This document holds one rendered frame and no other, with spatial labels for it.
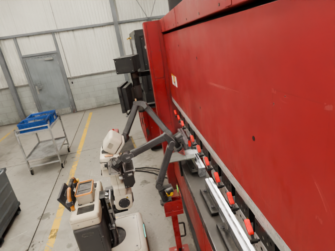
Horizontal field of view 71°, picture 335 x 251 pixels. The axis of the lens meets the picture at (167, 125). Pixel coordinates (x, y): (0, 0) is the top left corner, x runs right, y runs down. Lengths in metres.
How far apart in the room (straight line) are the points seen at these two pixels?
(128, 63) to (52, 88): 6.57
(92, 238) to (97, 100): 7.39
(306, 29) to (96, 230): 2.09
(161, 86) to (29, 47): 7.03
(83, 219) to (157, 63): 1.85
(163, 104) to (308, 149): 2.48
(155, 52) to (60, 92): 6.81
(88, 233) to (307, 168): 1.95
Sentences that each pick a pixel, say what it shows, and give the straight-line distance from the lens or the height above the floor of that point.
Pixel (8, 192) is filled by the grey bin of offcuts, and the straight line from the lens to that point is 4.08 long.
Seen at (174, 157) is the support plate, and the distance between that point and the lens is 2.32.
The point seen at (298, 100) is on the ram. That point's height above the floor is 1.90.
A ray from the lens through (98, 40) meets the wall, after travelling 9.11.
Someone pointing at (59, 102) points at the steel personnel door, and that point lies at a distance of 9.48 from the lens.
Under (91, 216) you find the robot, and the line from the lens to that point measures 2.21.
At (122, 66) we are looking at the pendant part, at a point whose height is 1.84.
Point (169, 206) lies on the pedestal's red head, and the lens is 2.11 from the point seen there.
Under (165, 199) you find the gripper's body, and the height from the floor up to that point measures 0.83.
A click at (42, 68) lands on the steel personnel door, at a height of 1.73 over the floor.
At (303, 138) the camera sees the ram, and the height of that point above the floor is 1.81.
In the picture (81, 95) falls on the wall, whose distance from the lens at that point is 9.34.
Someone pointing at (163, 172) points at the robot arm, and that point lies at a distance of 1.98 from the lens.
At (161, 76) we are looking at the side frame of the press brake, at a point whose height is 1.67.
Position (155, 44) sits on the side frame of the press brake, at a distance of 2.92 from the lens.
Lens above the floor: 2.09
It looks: 20 degrees down
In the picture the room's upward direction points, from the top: 9 degrees counter-clockwise
